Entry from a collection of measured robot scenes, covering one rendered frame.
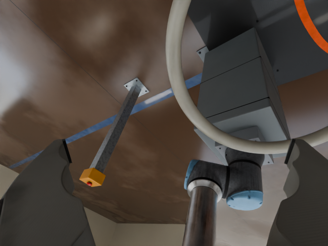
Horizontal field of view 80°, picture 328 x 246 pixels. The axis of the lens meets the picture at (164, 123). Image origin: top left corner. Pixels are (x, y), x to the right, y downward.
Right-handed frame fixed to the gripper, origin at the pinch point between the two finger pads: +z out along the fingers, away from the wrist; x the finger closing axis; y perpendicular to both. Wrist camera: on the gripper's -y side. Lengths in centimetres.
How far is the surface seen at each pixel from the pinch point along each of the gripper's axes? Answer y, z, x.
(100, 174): 91, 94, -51
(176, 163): 193, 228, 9
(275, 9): -10, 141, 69
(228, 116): 38, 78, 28
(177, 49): -1.1, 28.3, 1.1
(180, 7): -7.9, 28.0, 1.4
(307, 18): -4, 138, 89
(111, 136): 78, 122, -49
